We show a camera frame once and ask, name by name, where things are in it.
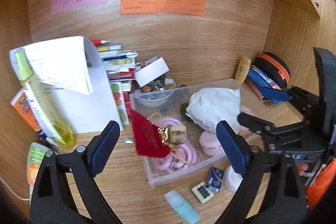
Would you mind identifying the cream card black buttons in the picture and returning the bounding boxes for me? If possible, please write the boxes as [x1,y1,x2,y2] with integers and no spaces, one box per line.
[191,181,214,203]

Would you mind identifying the blue patchwork pencil pouch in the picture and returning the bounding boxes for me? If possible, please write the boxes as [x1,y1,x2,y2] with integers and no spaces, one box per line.
[246,65,281,103]

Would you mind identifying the yellow-green spray bottle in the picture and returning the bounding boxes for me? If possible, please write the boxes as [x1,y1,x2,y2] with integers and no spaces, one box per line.
[15,48,76,148]

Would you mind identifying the white cloth pouch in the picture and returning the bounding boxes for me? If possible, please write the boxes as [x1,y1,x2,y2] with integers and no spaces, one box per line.
[186,88,240,133]

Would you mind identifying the clear plastic storage bin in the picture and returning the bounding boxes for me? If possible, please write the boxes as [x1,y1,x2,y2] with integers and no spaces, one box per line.
[130,79,259,188]

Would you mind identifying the orange tube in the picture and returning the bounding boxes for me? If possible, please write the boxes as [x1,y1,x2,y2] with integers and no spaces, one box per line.
[10,89,44,135]

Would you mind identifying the pink notebook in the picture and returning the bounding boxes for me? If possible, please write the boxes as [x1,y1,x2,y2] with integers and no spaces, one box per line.
[246,79,270,102]

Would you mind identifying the orange label sanitizer bottle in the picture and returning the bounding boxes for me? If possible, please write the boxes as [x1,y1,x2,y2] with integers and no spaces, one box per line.
[27,142,49,199]

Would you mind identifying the white round jar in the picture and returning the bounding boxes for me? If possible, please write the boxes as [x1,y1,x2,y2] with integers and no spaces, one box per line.
[223,165,243,193]

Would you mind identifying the white charging cable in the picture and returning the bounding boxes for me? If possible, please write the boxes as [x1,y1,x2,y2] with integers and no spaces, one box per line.
[0,176,31,201]

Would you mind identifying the red white marker pen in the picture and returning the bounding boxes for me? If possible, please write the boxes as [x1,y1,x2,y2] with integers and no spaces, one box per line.
[91,40,110,47]

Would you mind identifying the blue razor blade box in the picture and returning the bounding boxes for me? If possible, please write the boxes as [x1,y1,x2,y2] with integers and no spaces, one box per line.
[206,167,224,193]

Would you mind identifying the person's right hand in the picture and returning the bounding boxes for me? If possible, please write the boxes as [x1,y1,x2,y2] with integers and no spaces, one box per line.
[296,163,309,176]

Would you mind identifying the black orange zip case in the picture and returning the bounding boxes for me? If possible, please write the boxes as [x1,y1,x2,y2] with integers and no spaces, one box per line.
[253,52,290,89]

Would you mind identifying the orange paper note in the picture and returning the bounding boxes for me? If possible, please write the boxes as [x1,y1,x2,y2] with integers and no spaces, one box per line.
[120,0,206,16]

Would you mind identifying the pink round compact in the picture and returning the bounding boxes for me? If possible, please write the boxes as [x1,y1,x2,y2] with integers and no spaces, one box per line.
[199,131,224,157]

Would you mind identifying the bowl of trinkets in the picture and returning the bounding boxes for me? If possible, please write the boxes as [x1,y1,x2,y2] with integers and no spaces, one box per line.
[131,75,176,107]

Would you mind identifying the white folded paper sheets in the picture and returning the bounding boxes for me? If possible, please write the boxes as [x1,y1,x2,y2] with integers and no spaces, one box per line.
[23,36,121,134]

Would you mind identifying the gold ribbon ornament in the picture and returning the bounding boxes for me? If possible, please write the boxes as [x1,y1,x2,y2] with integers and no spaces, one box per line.
[158,127,176,147]

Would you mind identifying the small white pink box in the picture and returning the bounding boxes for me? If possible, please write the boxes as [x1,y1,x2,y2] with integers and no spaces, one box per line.
[134,56,169,88]

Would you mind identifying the yellow lotion bottle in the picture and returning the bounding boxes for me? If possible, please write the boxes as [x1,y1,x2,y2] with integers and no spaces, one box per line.
[234,56,251,85]

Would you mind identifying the teal translucent bottle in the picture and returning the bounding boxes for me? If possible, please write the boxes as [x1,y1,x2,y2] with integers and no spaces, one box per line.
[164,190,201,224]

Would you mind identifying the pink coiled cord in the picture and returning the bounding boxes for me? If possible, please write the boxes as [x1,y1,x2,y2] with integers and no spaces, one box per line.
[154,116,198,171]

